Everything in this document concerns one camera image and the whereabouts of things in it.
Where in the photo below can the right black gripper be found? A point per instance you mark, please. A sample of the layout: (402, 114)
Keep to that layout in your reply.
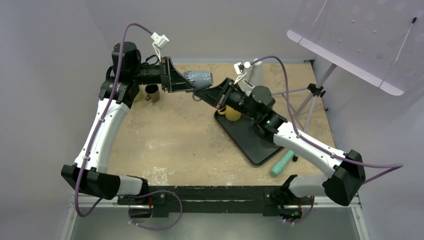
(218, 96)

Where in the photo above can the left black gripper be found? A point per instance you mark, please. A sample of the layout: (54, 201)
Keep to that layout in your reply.
(174, 81)

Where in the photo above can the blue grey mug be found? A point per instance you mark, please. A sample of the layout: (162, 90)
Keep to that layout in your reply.
(200, 80)

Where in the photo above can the brown mug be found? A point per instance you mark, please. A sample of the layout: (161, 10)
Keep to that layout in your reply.
(152, 93)

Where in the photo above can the light green mug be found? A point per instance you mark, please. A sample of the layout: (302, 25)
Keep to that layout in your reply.
(140, 94)

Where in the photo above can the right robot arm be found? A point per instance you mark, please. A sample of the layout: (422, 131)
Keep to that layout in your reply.
(342, 173)

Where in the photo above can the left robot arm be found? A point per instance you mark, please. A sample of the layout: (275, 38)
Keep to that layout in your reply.
(88, 174)

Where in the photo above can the yellow mug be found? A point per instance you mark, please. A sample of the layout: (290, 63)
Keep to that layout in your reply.
(230, 113)

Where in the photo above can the white metronome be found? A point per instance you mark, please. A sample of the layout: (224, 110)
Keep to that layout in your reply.
(255, 75)

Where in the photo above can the black serving tray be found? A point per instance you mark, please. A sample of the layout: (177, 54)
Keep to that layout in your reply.
(255, 149)

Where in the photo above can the teal bottle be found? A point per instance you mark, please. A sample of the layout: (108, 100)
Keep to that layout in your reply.
(280, 165)

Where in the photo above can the tripod stand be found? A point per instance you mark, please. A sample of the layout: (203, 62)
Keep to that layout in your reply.
(302, 114)

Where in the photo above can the white perforated board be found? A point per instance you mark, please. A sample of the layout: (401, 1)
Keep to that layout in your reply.
(379, 41)

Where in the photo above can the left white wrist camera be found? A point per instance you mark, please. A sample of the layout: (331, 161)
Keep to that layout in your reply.
(159, 42)

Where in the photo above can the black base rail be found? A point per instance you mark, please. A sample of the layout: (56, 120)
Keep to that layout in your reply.
(269, 201)

